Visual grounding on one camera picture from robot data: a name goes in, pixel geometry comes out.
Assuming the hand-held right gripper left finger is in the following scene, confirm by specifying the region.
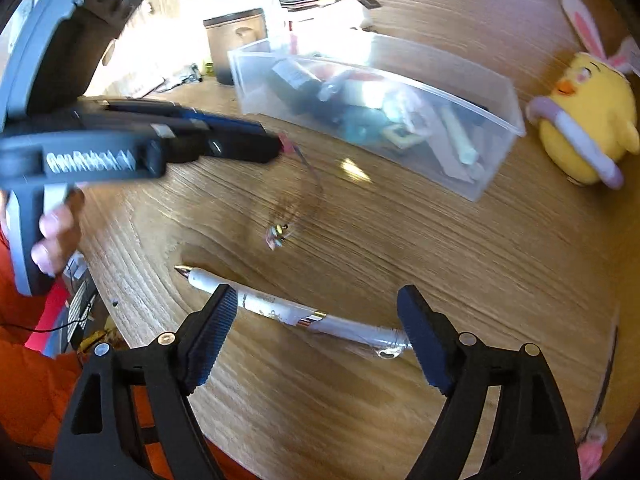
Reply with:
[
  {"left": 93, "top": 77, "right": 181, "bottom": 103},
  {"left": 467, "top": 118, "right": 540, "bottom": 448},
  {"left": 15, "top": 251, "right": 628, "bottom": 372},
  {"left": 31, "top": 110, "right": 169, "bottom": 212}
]
[{"left": 50, "top": 282, "right": 240, "bottom": 480}]

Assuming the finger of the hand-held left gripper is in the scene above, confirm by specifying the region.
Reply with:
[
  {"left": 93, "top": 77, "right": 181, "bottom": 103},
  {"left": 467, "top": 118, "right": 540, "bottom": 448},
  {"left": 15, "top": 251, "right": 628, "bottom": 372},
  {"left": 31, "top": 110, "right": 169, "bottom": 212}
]
[
  {"left": 100, "top": 99, "right": 266, "bottom": 138},
  {"left": 150, "top": 122, "right": 296, "bottom": 165}
]

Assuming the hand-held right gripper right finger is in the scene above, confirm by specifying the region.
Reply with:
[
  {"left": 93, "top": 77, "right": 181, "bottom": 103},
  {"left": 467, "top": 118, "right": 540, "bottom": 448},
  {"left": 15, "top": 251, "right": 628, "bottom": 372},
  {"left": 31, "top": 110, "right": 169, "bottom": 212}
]
[{"left": 396, "top": 284, "right": 583, "bottom": 480}]

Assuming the white pen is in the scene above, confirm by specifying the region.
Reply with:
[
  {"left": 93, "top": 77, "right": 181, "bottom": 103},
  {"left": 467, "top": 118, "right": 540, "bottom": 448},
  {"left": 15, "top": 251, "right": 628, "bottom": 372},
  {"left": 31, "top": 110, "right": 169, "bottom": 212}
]
[{"left": 174, "top": 265, "right": 413, "bottom": 361}]

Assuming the thin chain with charm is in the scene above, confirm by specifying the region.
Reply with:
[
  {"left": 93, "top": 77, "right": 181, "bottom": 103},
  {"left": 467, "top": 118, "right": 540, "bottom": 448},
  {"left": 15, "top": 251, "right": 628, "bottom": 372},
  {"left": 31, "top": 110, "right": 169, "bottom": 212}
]
[{"left": 265, "top": 132, "right": 326, "bottom": 252}]

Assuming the red white snack packet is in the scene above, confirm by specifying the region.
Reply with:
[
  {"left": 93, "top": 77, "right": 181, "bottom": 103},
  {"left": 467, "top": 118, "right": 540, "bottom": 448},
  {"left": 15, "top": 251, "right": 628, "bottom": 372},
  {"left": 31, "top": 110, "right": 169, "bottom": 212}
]
[{"left": 320, "top": 64, "right": 389, "bottom": 104}]

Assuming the clear plastic storage box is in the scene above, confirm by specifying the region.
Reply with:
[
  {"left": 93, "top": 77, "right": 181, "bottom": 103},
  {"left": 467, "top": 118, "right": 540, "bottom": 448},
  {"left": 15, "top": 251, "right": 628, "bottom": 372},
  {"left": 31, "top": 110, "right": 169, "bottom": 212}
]
[{"left": 227, "top": 35, "right": 527, "bottom": 203}]

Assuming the pale green tube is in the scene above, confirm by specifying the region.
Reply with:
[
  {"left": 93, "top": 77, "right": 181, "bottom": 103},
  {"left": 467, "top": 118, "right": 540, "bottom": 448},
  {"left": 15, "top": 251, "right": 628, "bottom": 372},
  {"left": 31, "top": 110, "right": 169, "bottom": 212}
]
[{"left": 440, "top": 106, "right": 479, "bottom": 166}]

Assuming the person's left hand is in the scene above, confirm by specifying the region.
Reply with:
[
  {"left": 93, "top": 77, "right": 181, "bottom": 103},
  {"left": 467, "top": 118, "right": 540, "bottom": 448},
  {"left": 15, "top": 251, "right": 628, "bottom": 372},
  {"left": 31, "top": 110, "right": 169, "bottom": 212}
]
[{"left": 30, "top": 187, "right": 87, "bottom": 279}]

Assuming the small metal clip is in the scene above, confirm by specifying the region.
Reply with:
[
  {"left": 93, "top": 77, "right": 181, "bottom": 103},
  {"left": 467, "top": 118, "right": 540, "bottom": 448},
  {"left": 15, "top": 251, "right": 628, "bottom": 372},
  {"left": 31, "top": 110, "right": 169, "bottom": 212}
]
[{"left": 171, "top": 62, "right": 207, "bottom": 84}]

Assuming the brown mug with lid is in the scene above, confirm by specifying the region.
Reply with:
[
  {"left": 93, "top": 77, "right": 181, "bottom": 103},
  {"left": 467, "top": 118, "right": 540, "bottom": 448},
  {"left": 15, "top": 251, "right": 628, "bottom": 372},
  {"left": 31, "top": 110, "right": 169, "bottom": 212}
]
[{"left": 202, "top": 7, "right": 271, "bottom": 86}]

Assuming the teal plastic item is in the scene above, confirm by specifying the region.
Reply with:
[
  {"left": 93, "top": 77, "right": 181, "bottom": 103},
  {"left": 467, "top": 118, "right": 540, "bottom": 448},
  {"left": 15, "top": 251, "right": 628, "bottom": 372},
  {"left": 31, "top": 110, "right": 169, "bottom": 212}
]
[{"left": 342, "top": 107, "right": 396, "bottom": 144}]

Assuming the small square framed case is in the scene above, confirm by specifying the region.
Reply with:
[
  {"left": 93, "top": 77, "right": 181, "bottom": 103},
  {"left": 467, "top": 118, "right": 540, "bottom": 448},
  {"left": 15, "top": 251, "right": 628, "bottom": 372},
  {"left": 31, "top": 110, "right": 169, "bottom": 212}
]
[{"left": 382, "top": 125, "right": 425, "bottom": 150}]

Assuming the white cardboard box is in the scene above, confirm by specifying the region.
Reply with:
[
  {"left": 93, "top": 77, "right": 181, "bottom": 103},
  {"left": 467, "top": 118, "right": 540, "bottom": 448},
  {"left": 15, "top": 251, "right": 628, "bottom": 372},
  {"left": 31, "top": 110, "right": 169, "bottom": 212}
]
[{"left": 320, "top": 0, "right": 385, "bottom": 32}]

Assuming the person's red garment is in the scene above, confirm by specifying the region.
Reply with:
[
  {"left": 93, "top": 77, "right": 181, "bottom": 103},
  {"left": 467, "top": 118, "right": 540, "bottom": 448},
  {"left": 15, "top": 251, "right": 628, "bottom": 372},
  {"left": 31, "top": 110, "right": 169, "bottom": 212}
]
[{"left": 0, "top": 240, "right": 166, "bottom": 463}]

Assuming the pink fluffy item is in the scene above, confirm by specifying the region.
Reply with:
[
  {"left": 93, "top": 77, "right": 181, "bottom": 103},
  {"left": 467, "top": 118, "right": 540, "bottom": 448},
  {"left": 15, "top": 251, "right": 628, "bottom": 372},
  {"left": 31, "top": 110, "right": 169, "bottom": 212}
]
[{"left": 577, "top": 422, "right": 609, "bottom": 478}]

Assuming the yellow chick plush toy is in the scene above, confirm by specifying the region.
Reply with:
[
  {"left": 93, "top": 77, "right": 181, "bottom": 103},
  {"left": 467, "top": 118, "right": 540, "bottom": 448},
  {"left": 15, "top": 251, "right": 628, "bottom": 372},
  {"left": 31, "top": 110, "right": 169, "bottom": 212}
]
[{"left": 525, "top": 0, "right": 640, "bottom": 191}]

